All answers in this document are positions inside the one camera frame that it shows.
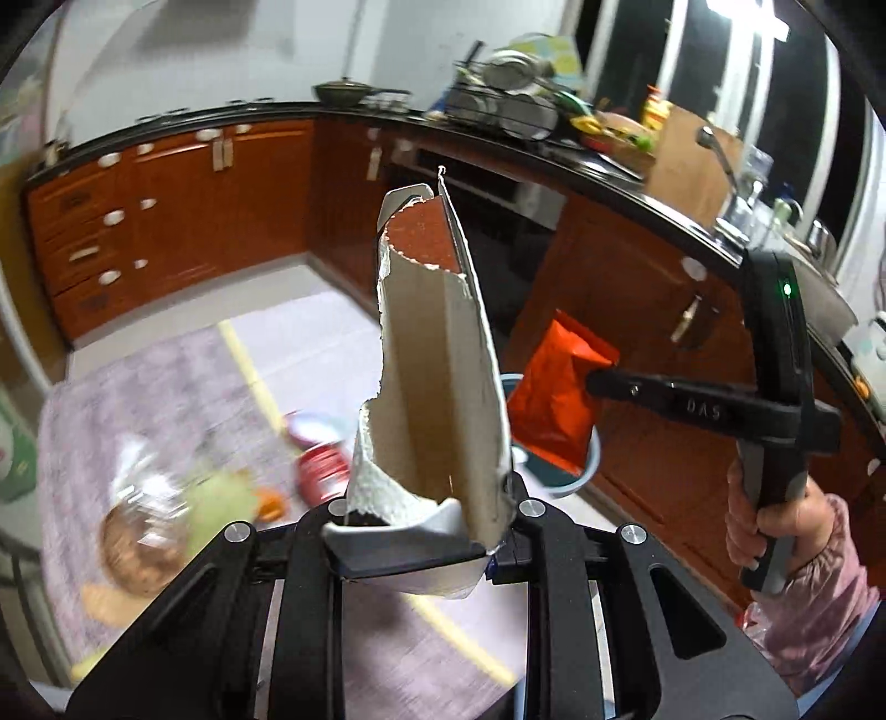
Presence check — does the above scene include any blue and white lid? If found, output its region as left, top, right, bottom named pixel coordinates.
left=282, top=410, right=347, bottom=448

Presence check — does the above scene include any torn white cardboard carton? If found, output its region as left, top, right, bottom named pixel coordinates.
left=324, top=166, right=518, bottom=600

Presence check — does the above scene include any green white package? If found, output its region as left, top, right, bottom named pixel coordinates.
left=0, top=407, right=40, bottom=503

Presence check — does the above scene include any black built-in appliance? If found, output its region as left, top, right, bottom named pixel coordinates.
left=384, top=135, right=572, bottom=292

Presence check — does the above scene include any tan peel piece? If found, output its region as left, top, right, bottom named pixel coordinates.
left=78, top=580, right=134, bottom=616

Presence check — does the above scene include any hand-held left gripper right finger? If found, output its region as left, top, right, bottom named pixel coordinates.
left=486, top=472, right=804, bottom=720

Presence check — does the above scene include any wooden cutting board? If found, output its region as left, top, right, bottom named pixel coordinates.
left=643, top=104, right=746, bottom=227

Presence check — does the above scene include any white window frame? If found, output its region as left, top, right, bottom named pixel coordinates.
left=574, top=0, right=847, bottom=209

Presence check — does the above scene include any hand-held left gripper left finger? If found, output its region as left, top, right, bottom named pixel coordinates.
left=65, top=502, right=347, bottom=720

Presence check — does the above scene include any person's right hand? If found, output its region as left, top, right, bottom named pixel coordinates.
left=724, top=461, right=836, bottom=572

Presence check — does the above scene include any metal dish rack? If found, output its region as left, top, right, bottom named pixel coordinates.
left=443, top=42, right=563, bottom=141

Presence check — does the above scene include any red can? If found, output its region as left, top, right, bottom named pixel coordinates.
left=296, top=445, right=356, bottom=505

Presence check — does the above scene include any white tissue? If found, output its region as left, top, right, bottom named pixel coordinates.
left=109, top=435, right=203, bottom=520

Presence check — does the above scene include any clear glass jar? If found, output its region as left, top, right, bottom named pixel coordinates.
left=732, top=147, right=804, bottom=238

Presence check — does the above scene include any orange snack bag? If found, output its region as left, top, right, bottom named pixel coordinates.
left=508, top=309, right=620, bottom=476

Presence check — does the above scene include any chrome faucet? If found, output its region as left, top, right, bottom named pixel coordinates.
left=695, top=125, right=755, bottom=245

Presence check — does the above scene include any red wooden drawer cabinet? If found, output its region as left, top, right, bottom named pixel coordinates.
left=24, top=114, right=320, bottom=347

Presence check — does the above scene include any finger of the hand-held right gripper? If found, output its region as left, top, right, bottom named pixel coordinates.
left=585, top=366, right=669, bottom=420

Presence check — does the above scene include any person's right forearm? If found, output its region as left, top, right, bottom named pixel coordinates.
left=744, top=495, right=874, bottom=700

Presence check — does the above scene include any metal strainer bowl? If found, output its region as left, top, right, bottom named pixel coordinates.
left=480, top=48, right=556, bottom=92

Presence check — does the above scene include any red wooden door cabinet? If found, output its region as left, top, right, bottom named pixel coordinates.
left=311, top=114, right=886, bottom=610

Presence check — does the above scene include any round brown object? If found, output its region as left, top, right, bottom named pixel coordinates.
left=99, top=507, right=189, bottom=598

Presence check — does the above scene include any blue plastic bin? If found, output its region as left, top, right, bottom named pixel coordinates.
left=498, top=374, right=603, bottom=497

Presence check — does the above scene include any dark wok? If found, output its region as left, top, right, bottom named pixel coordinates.
left=311, top=78, right=414, bottom=110

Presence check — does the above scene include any colourful kitchenware heap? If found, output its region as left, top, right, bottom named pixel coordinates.
left=568, top=107, right=658, bottom=158

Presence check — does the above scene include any green melon rind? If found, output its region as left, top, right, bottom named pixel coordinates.
left=181, top=469, right=270, bottom=556

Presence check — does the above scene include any brass cabinet handle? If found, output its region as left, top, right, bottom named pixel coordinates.
left=670, top=294, right=704, bottom=344

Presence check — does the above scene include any yellow bottle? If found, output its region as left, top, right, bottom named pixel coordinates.
left=640, top=83, right=677, bottom=134

